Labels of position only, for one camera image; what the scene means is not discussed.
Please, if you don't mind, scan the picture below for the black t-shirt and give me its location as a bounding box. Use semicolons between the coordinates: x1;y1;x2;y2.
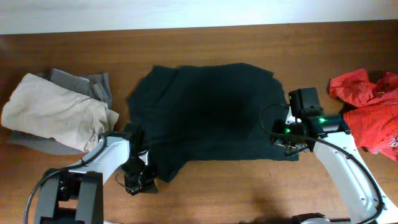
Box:
125;63;287;182

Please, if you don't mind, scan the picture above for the red crumpled garment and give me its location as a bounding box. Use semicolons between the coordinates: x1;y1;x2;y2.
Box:
328;69;397;162

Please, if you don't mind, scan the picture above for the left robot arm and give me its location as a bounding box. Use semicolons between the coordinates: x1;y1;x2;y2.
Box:
32;126;158;224

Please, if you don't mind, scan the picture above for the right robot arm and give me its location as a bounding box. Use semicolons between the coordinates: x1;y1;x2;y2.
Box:
268;88;397;223

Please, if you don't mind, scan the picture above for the left black cable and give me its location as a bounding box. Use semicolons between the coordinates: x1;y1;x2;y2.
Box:
23;135;108;224

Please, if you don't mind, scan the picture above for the grey folded garment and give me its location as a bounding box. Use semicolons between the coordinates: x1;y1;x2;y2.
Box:
7;68;113;155

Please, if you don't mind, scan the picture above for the black cable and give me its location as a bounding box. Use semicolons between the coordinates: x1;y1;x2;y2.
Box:
259;103;385;224
23;135;108;224

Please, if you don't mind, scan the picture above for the right black cable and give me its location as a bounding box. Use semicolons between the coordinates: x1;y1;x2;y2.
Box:
259;103;385;224

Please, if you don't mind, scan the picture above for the beige folded garment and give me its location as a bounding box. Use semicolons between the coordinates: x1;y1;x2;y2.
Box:
1;73;119;152

